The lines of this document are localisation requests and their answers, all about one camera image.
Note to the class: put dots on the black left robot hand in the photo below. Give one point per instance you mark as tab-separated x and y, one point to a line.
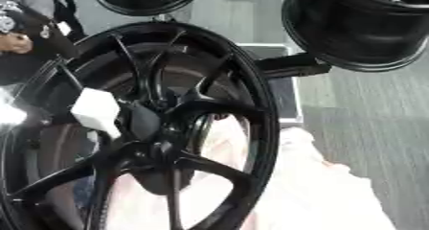
51	96

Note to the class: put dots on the black spoked wheel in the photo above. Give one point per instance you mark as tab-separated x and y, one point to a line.
254	112

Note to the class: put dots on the person's hand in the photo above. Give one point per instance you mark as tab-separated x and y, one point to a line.
14	43

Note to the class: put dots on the person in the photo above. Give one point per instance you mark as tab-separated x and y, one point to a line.
39	23

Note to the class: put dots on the white cloth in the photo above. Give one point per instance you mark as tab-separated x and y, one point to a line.
313	189

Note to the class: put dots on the grey platform with white frame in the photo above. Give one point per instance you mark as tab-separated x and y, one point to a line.
284	90

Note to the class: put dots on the black metal bracket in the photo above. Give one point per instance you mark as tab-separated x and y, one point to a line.
290	65

